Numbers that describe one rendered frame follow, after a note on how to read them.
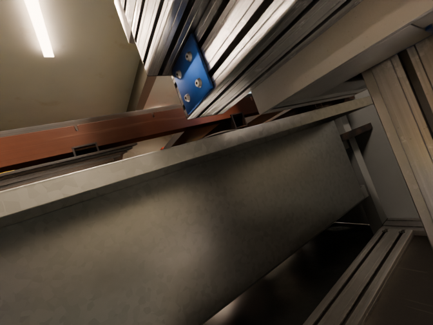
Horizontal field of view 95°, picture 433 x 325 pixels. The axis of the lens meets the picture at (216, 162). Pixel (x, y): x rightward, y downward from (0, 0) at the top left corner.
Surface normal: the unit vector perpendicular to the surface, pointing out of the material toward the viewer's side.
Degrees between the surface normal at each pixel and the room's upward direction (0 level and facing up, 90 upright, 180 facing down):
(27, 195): 90
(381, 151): 90
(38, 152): 90
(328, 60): 90
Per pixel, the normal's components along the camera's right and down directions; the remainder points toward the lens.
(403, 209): -0.84, 0.28
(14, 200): 0.44, -0.20
